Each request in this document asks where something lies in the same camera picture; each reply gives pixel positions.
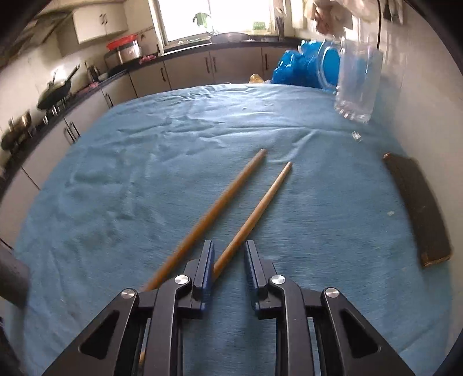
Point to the black kitchen countertop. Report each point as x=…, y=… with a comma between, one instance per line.
x=181, y=52

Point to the dark brown wooden chopstick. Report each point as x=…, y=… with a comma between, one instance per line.
x=260, y=209

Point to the small metal clip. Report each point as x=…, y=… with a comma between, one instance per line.
x=356, y=136

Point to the dark utensil holder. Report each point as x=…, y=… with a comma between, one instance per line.
x=280, y=25

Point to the small yellow object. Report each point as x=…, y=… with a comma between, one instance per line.
x=256, y=77

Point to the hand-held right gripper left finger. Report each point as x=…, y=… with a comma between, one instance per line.
x=208, y=267

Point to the pink cloth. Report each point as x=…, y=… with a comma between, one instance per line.
x=148, y=58

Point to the dark frying pan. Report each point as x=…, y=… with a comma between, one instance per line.
x=229, y=36

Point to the range hood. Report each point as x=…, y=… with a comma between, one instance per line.
x=29, y=36

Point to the beige wall cabinets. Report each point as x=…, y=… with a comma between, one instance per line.
x=97, y=21

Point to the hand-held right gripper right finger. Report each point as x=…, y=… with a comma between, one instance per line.
x=250, y=267

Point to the black wok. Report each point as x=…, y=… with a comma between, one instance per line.
x=54, y=95

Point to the kitchen window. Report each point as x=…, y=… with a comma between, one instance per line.
x=235, y=14

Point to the clear glass pitcher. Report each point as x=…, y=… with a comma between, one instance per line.
x=358, y=83

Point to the dark cooking pot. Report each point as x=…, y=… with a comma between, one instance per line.
x=14, y=133

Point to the steel pot with red lid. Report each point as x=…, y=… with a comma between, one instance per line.
x=124, y=52

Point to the pale hanging cloth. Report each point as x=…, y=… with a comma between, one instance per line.
x=325, y=18

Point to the steel kettle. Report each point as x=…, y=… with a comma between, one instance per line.
x=93, y=74

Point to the small green plant pot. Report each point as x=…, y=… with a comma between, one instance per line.
x=258, y=26

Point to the grey base cabinets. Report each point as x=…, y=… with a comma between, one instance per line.
x=152, y=77

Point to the blue plastic bag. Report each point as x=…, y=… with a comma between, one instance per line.
x=293, y=68

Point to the blue tablecloth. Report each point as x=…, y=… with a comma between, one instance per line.
x=144, y=162

